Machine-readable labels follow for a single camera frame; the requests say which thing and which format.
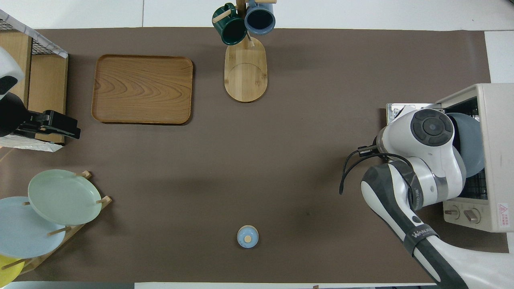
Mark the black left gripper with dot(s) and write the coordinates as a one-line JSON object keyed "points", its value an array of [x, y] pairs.
{"points": [[56, 124]]}

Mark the beige toaster oven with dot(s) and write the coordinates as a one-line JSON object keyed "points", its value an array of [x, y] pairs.
{"points": [[500, 160]]}

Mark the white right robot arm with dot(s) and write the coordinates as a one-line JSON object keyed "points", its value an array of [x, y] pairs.
{"points": [[401, 136]]}

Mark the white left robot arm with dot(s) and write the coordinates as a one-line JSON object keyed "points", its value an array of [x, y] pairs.
{"points": [[10, 116]]}

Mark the pale green plate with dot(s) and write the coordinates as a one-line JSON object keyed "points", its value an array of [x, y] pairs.
{"points": [[64, 196]]}

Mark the wooden plate rack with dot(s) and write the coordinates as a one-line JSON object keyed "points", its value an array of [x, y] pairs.
{"points": [[105, 200]]}

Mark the rectangular wooden tray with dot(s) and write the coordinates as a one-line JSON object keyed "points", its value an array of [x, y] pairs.
{"points": [[142, 89]]}

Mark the light blue racked plate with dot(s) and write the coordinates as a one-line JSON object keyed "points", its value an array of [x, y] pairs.
{"points": [[24, 228]]}

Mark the yellow plate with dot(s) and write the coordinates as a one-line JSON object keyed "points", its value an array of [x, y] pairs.
{"points": [[8, 273]]}

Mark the wooden mug tree stand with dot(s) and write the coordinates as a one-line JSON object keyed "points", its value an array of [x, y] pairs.
{"points": [[245, 76]]}

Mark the dark green mug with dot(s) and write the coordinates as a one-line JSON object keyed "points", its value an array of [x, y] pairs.
{"points": [[235, 32]]}

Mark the brown table mat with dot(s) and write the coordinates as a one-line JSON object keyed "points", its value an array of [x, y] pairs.
{"points": [[281, 160]]}

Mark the blue mug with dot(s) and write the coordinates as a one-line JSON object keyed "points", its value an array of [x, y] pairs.
{"points": [[260, 20]]}

